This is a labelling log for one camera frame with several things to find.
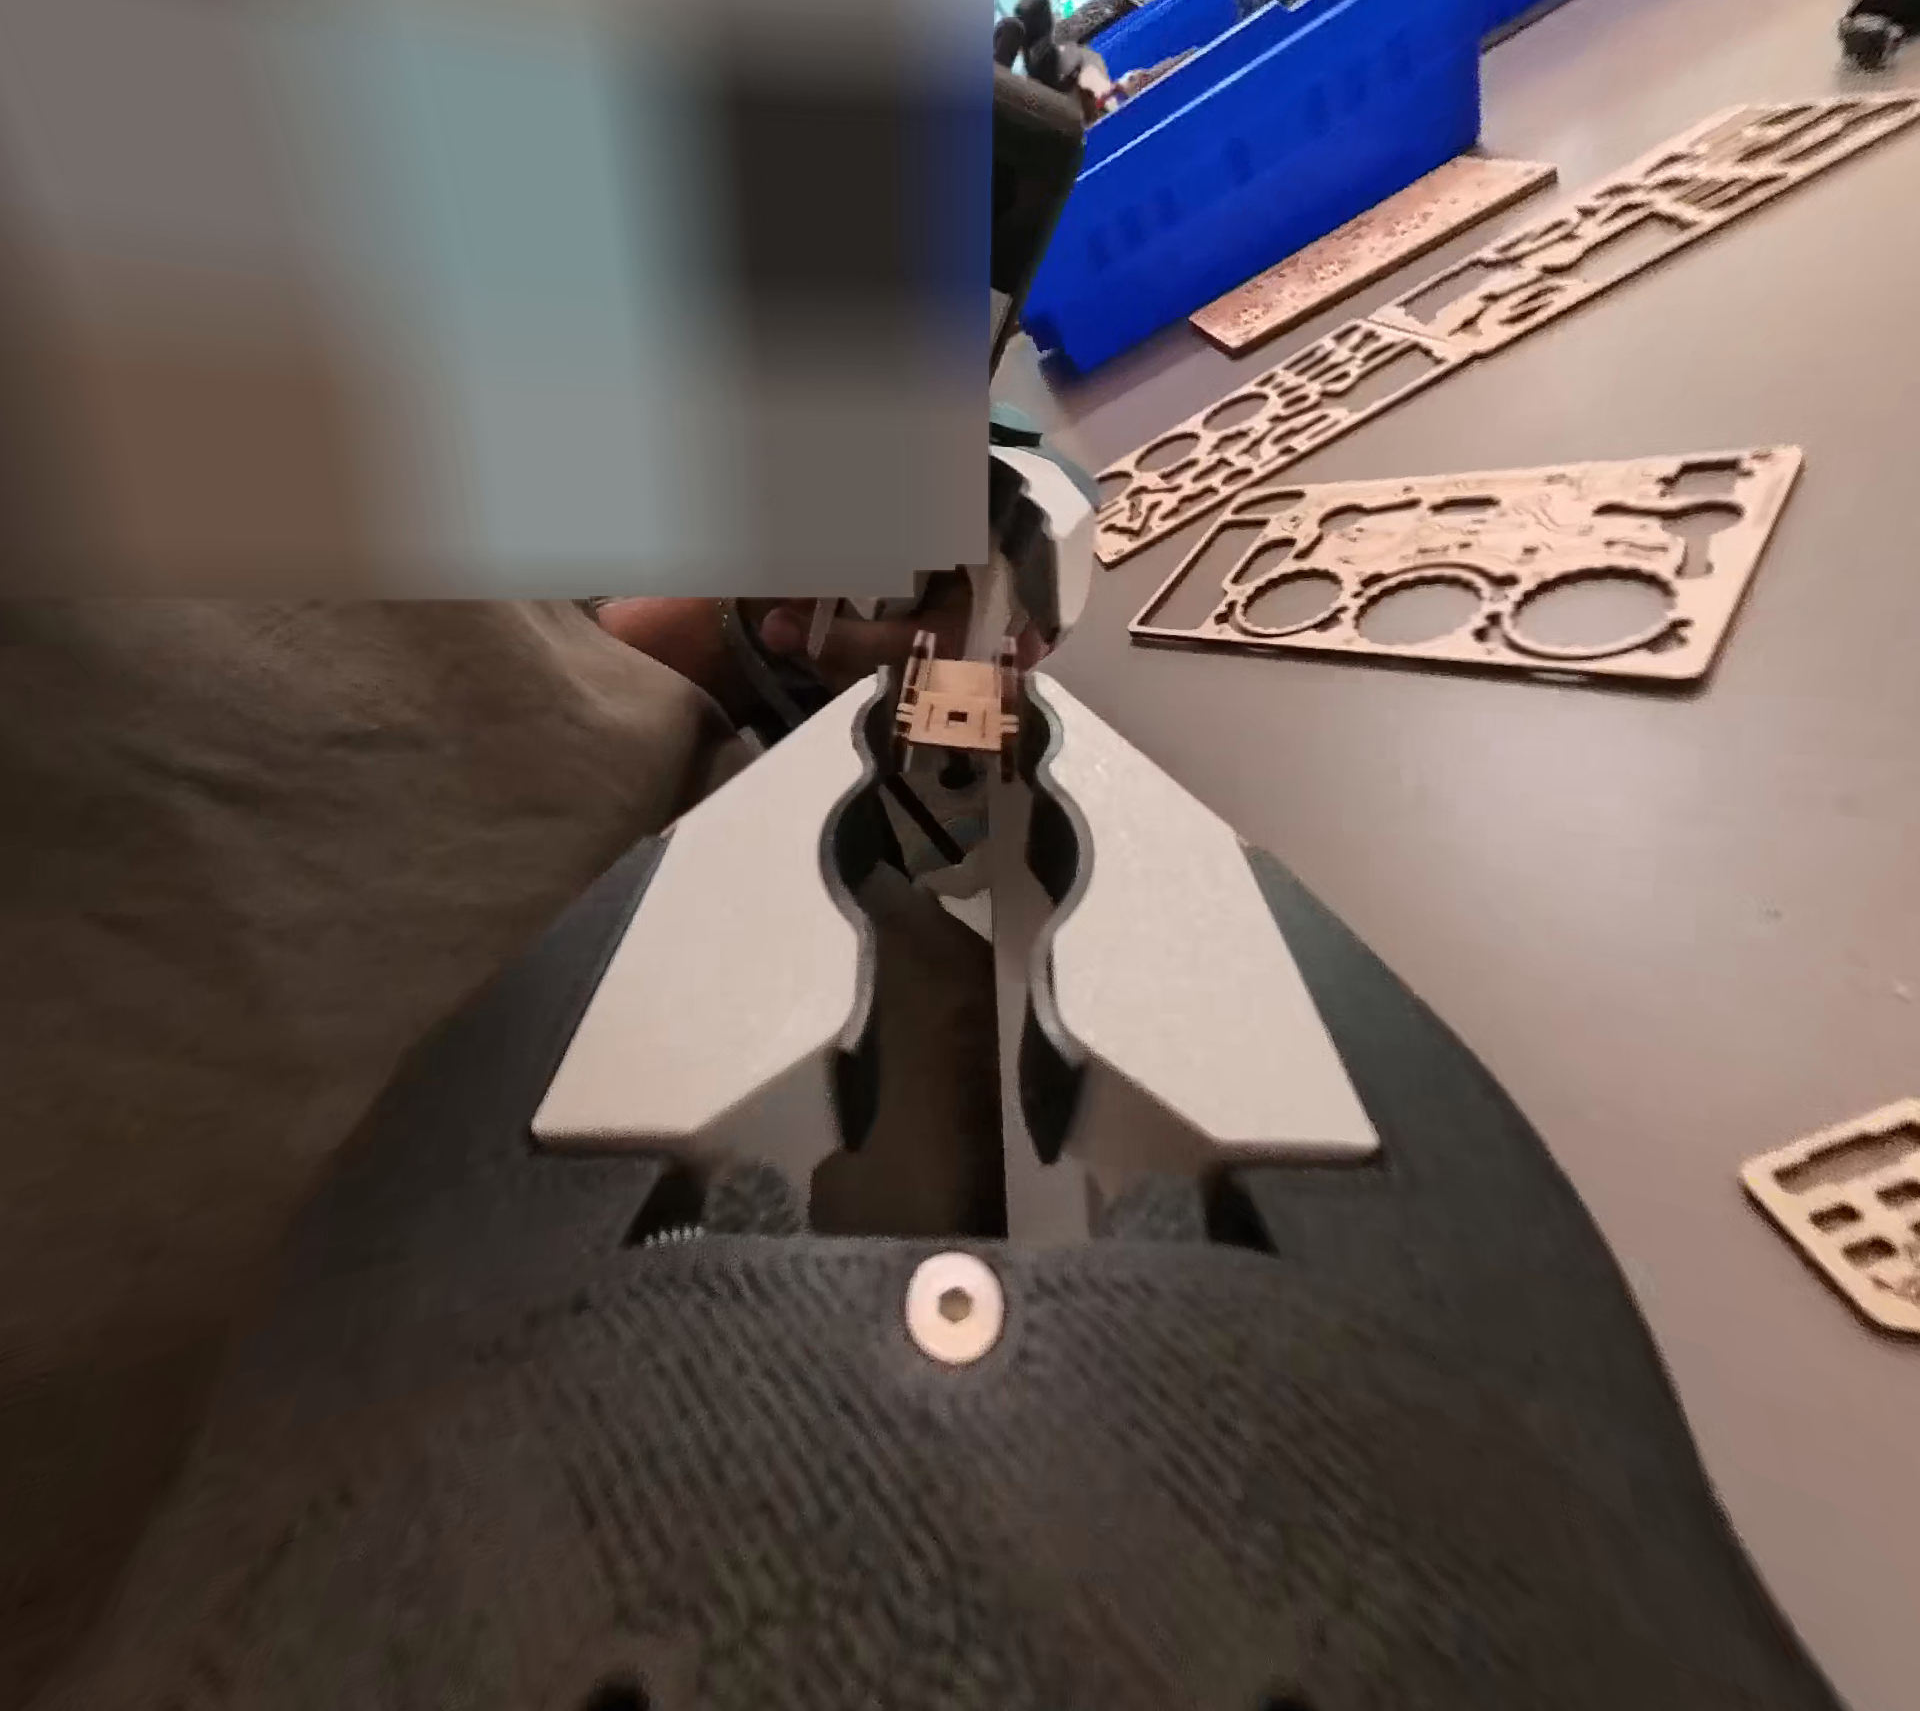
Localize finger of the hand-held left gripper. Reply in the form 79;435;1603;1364
990;456;1100;671

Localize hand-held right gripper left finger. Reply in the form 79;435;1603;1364
529;667;898;1182

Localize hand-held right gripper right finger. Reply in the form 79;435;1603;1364
1018;667;1383;1192

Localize small wooden puzzle assembly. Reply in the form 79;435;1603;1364
898;631;1029;761

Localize slotted wooden puzzle piece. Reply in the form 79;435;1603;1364
1739;1096;1920;1338

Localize person's left hand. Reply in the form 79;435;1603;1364
591;597;916;696

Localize dark engraved wooden board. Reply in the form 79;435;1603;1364
1193;159;1561;354

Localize wide wooden puzzle sheet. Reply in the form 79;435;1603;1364
1129;446;1804;685

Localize narrow square-holed wooden puzzle sheet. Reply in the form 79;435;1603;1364
1380;92;1920;363

